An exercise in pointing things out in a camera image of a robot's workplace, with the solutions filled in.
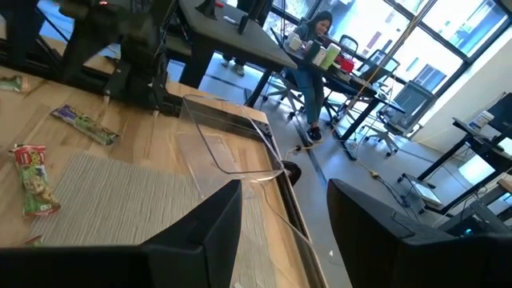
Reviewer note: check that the black office desk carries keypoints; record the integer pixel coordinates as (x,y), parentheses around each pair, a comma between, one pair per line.
(232,38)

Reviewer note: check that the black office chair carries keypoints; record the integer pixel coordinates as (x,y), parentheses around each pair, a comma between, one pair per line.
(349,43)

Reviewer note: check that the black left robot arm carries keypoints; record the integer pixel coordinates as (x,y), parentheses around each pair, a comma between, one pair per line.
(136,48)

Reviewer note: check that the Chewy peanut butter granola bar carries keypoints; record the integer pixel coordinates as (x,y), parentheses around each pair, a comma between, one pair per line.
(12,83)

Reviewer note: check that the white mug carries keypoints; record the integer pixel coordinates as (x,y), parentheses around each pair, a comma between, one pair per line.
(295,42)

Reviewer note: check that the black side desk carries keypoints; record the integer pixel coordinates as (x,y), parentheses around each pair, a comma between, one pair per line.
(476,148)

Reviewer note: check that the black round table knob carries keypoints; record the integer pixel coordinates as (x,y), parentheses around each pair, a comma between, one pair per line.
(293,172)

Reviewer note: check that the purple green granola bar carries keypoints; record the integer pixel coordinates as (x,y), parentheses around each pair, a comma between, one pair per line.
(84,125)

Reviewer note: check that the person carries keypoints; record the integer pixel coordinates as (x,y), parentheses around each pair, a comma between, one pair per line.
(314,88)
(239,70)

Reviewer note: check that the grey office chair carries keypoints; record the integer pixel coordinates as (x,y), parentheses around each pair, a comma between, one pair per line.
(408,104)

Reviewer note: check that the black cluttered desk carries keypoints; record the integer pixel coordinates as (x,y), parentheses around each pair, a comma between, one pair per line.
(352,86)

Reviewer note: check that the small clear plastic bin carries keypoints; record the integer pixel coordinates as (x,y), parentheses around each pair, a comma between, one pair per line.
(288,224)

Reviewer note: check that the red green granola bar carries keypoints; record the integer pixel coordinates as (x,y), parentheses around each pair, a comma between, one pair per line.
(34,180)

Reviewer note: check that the wide clear plastic bin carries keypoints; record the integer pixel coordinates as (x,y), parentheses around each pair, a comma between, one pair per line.
(224,156)

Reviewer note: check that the red container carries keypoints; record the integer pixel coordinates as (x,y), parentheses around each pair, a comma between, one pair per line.
(345,65)

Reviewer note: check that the white box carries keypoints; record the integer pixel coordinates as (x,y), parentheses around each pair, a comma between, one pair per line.
(482,119)

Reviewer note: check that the grey woven placemat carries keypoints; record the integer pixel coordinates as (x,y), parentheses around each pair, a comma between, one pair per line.
(120,200)

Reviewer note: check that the light green cup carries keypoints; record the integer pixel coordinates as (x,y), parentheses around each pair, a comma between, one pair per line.
(330,56)

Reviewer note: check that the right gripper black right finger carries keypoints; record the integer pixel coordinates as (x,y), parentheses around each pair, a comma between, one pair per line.
(380,248)

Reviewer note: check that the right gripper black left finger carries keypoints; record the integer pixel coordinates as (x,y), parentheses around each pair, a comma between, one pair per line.
(192,248)

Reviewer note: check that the white floor device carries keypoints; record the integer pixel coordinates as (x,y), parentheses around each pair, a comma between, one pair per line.
(424,192)

